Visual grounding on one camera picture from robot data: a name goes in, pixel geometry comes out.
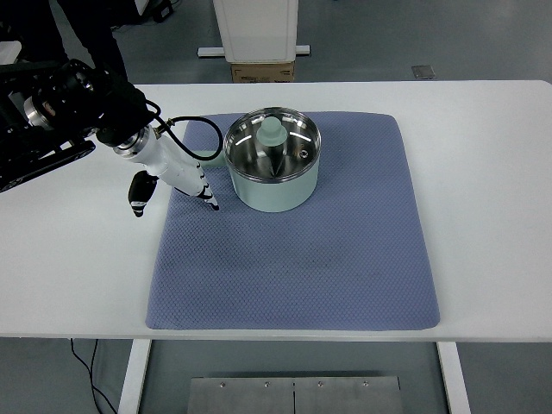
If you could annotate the person in dark trousers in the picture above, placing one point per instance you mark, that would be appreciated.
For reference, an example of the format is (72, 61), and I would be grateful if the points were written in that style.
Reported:
(34, 22)

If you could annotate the brown cardboard box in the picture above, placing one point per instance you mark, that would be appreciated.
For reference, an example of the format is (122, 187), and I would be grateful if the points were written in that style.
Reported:
(244, 73)

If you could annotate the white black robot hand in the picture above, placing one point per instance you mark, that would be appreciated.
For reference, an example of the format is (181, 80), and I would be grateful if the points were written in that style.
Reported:
(163, 160)

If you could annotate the metal base plate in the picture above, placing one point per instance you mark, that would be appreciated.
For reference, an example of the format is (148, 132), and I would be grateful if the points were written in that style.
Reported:
(296, 395)

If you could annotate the white table leg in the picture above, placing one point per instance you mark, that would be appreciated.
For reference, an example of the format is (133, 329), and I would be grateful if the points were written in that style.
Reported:
(134, 380)
(453, 379)

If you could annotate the white left table leg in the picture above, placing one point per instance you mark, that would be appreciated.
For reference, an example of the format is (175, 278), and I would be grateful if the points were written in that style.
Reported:
(134, 380)

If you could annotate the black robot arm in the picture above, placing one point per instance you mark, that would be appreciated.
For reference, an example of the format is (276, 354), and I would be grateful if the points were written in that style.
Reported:
(49, 110)

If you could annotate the white cabinet on stand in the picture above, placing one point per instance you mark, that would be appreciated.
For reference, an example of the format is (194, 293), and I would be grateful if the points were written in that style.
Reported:
(256, 32)

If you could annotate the green pot with handle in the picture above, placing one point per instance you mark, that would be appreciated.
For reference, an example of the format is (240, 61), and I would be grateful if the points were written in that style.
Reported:
(273, 156)

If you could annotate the white right table leg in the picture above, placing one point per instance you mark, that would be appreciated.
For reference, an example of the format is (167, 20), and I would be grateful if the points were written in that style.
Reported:
(453, 379)

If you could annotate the blue quilted mat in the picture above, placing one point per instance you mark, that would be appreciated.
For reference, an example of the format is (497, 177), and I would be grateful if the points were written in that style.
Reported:
(351, 257)

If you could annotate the grey floor outlet plate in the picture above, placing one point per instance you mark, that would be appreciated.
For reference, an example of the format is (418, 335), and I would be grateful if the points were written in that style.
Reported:
(423, 72)

